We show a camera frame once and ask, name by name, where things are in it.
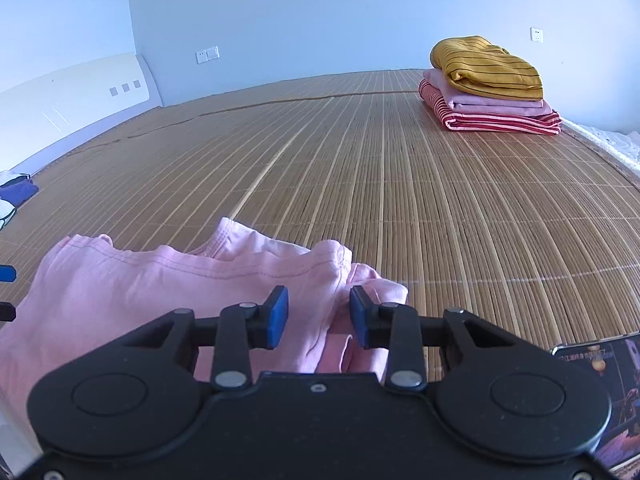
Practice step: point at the white wall switch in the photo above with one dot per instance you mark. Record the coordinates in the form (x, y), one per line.
(212, 53)

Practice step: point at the red striped garment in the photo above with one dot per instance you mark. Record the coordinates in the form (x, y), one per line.
(500, 124)

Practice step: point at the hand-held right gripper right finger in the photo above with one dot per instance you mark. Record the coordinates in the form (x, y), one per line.
(360, 317)

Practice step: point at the bamboo mat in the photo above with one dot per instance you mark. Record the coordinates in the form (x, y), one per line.
(400, 185)

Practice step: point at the white wall outlet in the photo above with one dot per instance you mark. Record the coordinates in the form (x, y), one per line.
(201, 56)
(536, 35)

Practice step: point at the yellow striped garment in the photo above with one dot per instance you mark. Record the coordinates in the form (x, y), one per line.
(490, 67)

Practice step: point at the white headboard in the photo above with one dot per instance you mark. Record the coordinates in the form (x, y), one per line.
(75, 95)

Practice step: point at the purple knit garment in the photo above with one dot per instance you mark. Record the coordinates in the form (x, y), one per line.
(17, 194)

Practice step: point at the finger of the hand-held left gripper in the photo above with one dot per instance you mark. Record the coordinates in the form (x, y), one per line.
(7, 311)
(7, 273)

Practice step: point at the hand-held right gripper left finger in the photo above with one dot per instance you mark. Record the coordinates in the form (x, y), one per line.
(277, 316)

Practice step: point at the pink shirt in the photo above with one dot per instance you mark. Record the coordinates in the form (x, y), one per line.
(150, 290)

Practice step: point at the white quilt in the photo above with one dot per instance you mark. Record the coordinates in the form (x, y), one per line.
(610, 142)

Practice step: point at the smartphone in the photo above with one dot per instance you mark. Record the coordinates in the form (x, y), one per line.
(617, 385)

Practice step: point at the pale pink folded garment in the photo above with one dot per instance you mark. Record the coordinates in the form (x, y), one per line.
(500, 106)

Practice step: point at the white garment with dark trim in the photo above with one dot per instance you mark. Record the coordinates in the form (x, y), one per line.
(5, 212)

